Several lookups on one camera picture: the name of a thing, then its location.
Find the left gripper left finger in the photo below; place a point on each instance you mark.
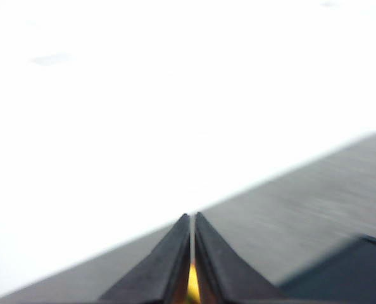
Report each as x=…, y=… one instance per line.
x=159, y=275

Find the dark rectangular tray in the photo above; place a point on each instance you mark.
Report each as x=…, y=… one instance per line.
x=340, y=275

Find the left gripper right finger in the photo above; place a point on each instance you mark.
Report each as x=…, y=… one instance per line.
x=226, y=275

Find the yellow banana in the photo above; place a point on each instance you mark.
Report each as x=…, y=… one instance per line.
x=193, y=282

